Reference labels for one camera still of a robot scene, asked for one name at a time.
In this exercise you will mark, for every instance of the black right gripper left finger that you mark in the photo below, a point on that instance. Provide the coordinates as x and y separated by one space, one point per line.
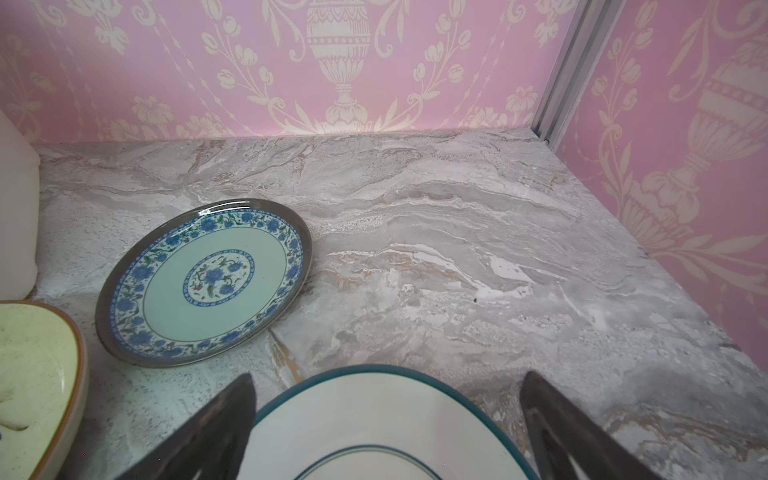
211 444

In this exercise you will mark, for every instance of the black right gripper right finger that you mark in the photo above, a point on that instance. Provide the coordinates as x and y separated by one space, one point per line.
566 443

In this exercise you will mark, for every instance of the blue floral small plate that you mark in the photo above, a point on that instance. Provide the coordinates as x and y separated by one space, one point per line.
204 282

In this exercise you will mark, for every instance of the white plate green cloud emblem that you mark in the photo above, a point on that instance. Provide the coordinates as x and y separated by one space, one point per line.
378 422

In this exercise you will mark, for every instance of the cream plate with plant drawing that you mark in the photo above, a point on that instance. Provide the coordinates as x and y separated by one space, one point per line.
44 384

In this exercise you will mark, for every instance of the white plastic bin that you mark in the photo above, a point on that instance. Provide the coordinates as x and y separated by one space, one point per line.
20 196

